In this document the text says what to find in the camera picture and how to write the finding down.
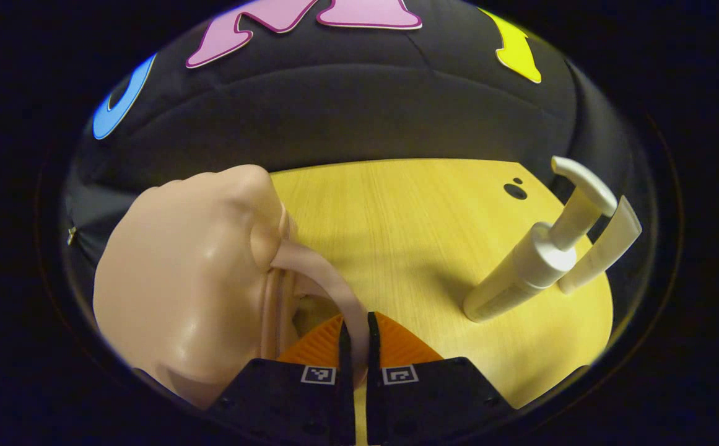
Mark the white pump bottle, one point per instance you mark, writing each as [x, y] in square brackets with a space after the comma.
[532, 266]

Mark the small white clip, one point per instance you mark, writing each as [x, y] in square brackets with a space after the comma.
[72, 236]

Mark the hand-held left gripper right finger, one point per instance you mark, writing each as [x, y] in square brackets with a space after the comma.
[433, 396]

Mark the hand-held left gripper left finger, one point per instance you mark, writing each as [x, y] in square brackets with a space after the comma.
[297, 396]

